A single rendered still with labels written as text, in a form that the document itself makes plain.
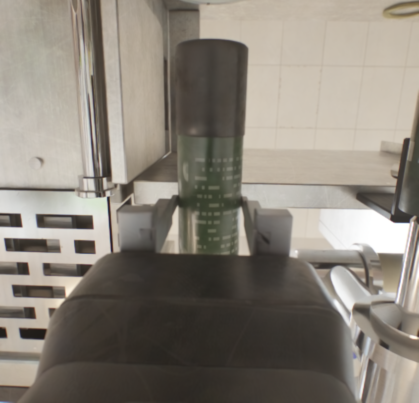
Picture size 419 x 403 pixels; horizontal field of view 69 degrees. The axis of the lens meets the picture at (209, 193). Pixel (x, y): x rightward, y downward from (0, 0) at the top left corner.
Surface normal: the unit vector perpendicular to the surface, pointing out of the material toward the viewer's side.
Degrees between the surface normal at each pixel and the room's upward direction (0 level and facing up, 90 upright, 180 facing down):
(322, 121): 90
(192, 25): 90
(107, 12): 90
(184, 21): 90
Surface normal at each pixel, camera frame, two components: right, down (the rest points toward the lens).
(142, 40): 1.00, 0.02
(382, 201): 0.01, -0.97
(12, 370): -0.04, 0.25
